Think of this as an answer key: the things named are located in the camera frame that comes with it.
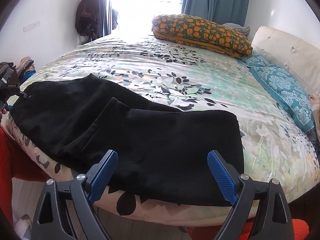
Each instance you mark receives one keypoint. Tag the orange fluffy rug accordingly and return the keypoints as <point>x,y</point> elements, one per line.
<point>14,163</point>

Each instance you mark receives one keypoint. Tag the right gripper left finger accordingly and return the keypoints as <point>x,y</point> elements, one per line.
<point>52,219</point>

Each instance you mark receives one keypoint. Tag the checkered grey pillow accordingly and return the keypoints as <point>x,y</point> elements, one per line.
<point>236,27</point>

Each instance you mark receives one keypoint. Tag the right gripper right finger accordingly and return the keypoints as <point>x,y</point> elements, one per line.
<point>273,218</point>

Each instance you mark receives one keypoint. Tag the pile of clothes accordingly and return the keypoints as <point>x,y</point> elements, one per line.
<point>26,69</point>

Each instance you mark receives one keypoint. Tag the blue curtain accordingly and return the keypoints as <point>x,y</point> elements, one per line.
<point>219,11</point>

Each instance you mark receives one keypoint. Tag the cream padded headboard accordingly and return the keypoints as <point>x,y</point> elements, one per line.
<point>296,56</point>

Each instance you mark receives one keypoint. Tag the white wall switch panel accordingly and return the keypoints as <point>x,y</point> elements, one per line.
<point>31,26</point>

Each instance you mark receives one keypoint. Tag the teal damask pillow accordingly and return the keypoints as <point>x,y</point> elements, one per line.
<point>288,92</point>

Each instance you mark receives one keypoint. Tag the floral leaf bedspread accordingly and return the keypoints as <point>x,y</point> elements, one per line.
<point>188,79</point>

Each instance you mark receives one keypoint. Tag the black pants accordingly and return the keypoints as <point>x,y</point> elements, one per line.
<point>162,151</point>

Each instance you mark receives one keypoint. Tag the orange floral folded quilt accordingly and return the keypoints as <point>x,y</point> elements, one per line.
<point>198,32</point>

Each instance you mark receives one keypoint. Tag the person's left hand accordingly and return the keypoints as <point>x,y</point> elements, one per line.
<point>2,113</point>

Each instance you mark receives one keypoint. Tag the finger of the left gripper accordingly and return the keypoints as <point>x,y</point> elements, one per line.
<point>23,95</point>

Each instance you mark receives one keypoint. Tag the dark hanging jackets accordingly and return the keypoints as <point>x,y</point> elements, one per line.
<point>87,19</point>

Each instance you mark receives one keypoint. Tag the beige patterned cloth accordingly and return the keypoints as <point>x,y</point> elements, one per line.
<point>315,104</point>

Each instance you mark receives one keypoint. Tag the white patterned slipper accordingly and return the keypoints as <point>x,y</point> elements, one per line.
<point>23,227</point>

